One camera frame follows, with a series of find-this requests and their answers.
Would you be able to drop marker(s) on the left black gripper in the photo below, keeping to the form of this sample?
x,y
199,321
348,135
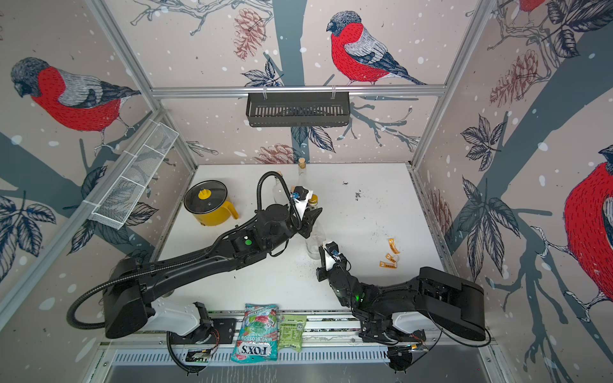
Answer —
x,y
307,222

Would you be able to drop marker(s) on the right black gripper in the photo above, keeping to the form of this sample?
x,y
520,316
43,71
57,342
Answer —
x,y
322,274

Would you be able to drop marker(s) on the tall glass bottle gold cap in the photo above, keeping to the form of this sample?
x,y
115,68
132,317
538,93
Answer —
x,y
318,236

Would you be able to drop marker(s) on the round glass bottle cork stopper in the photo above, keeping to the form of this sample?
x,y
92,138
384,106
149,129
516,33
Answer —
x,y
302,174

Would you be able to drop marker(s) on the square glass bottle with cork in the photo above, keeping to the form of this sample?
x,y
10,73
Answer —
x,y
278,192

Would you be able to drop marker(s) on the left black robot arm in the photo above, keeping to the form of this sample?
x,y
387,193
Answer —
x,y
133,299

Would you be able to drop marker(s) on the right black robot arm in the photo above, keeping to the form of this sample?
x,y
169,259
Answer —
x,y
454,305

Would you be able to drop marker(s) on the green snack packet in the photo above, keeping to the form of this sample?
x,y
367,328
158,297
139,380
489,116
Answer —
x,y
291,328

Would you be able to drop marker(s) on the Fox's candy bag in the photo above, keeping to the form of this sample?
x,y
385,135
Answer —
x,y
258,336

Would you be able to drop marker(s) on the yellow pot with glass lid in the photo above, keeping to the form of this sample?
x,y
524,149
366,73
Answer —
x,y
208,202

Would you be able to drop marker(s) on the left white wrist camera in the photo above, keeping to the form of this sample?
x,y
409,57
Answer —
x,y
301,196

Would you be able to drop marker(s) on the aluminium front rail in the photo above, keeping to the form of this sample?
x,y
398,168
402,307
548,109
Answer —
x,y
322,328

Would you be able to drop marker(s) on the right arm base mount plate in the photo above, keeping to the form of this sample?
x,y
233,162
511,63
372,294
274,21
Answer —
x,y
398,328

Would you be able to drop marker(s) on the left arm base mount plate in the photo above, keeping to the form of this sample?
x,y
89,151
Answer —
x,y
210,330

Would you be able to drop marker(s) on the black hanging wire shelf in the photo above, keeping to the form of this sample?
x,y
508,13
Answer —
x,y
323,109

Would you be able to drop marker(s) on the white wire mesh basket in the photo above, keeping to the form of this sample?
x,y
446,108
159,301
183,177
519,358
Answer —
x,y
121,199

